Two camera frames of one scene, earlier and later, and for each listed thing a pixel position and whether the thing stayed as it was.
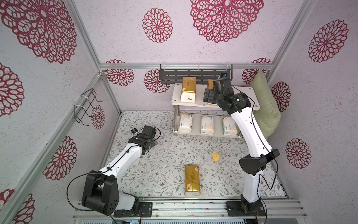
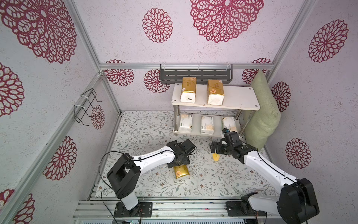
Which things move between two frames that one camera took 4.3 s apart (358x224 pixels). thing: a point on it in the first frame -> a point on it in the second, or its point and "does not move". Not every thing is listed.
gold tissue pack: (192, 180) -> (181, 171)
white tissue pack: (207, 125) does not move
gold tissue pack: (189, 89) does not move
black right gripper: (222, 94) -> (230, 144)
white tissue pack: (229, 126) does not move
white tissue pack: (186, 123) does not move
